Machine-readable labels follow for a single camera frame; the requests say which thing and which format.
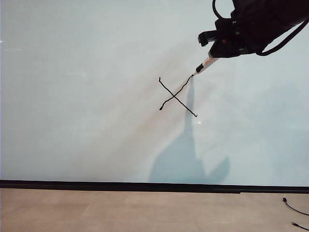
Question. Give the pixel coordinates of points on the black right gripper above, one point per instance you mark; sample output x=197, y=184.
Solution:
x=241, y=33

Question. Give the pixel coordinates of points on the white black whiteboard marker pen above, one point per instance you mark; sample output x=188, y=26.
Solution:
x=205, y=65

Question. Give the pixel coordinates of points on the black whiteboard pen tray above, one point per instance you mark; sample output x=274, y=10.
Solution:
x=120, y=190

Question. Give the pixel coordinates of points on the white whiteboard with black frame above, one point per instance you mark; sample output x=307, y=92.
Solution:
x=96, y=96

